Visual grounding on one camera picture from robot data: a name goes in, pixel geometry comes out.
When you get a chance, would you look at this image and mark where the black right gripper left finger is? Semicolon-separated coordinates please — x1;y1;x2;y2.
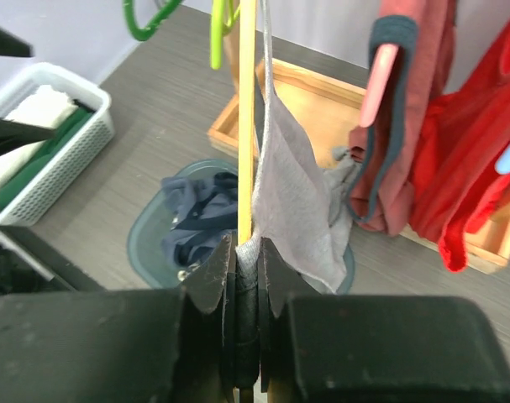
170;235;237;402

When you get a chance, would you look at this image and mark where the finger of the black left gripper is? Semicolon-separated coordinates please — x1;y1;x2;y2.
0;118;55;156
0;27;34;58

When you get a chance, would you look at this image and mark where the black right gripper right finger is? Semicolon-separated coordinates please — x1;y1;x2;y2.
256;238;322;402

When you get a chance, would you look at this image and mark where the grey tank top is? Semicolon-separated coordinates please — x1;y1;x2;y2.
236;1;355;294

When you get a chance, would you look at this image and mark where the navy blue tank top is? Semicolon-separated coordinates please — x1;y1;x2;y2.
161;171;238;270

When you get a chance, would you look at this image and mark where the dark green hanger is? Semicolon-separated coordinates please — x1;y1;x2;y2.
123;0;182;42

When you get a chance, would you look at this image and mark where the pink tank top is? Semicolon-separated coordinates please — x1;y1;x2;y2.
346;1;458;236

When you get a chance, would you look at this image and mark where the lime green hanger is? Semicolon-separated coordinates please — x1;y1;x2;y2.
209;0;240;70

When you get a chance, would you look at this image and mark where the pink hanger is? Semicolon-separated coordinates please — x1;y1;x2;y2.
359;44;399;128

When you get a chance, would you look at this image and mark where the yellow hanger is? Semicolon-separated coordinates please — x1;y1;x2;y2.
238;0;257;245

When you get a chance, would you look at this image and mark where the red tank top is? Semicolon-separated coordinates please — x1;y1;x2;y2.
409;21;510;272

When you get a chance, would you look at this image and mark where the white folded cloth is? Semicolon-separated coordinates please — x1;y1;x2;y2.
0;85;77;189

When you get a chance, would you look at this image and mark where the green folded cloth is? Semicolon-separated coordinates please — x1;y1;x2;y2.
0;107;94;211

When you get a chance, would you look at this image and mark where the white plastic basket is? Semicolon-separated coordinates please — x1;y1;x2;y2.
0;62;114;227

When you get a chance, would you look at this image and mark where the teal plastic tub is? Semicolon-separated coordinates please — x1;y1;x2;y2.
127;159;355;294

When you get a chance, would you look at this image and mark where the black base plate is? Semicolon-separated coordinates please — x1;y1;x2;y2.
0;227;105;291

